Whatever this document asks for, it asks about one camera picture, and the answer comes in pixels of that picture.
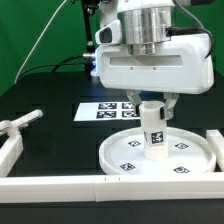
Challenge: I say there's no white left frame bar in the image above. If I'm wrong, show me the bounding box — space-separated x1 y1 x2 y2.
0 135 23 177

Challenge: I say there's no white round table top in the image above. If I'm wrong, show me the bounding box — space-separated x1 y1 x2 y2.
99 127 216 176

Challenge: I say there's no white cable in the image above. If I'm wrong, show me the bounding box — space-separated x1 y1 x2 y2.
13 0 69 85

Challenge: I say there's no black cable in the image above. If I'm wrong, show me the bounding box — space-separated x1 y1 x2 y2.
16 55 88 83

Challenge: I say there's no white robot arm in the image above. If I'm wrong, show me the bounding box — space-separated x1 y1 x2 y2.
95 0 214 120

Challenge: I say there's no black camera stand pole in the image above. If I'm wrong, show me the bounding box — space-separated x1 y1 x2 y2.
71 0 100 75

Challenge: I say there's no white front frame bar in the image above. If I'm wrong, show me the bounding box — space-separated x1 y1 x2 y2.
0 172 224 203

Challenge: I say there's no white paper marker sheet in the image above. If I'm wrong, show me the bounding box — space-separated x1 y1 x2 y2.
74 102 139 121

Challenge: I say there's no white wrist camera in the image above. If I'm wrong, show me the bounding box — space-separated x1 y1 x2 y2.
95 20 122 45

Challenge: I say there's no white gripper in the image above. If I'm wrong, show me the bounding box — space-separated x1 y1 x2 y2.
96 34 214 120

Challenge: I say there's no white rod part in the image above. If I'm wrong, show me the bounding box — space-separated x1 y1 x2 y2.
0 109 43 136

